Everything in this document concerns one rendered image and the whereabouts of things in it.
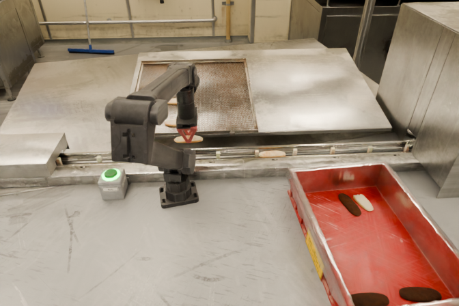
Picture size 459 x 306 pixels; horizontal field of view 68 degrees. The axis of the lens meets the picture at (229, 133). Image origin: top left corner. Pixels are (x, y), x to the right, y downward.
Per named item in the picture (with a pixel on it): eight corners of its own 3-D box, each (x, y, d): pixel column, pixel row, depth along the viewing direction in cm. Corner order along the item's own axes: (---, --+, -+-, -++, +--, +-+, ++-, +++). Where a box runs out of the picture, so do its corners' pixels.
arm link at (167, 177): (164, 185, 105) (182, 186, 105) (160, 159, 99) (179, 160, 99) (173, 166, 113) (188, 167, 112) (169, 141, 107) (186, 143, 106)
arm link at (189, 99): (172, 87, 104) (190, 89, 103) (178, 77, 110) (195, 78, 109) (174, 106, 108) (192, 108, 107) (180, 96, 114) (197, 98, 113)
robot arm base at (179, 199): (161, 209, 106) (199, 201, 109) (158, 190, 101) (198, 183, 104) (159, 190, 113) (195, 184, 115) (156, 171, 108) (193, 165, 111)
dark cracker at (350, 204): (335, 195, 110) (335, 192, 110) (345, 192, 111) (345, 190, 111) (354, 218, 103) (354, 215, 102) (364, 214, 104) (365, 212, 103)
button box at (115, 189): (102, 208, 111) (94, 183, 105) (108, 191, 117) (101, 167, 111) (128, 207, 111) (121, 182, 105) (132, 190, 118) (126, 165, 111)
